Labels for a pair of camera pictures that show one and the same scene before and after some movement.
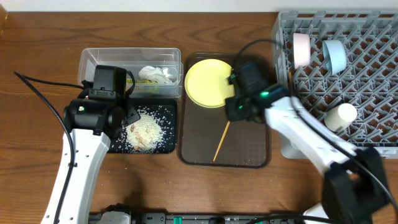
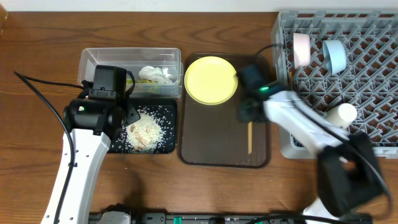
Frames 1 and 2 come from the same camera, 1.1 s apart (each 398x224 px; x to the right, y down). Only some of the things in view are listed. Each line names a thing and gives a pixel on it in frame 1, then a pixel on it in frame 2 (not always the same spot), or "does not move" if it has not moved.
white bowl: (301, 49) does not move
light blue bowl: (334, 56) does not move
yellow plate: (206, 83) does not move
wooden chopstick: (222, 140) to (250, 137)
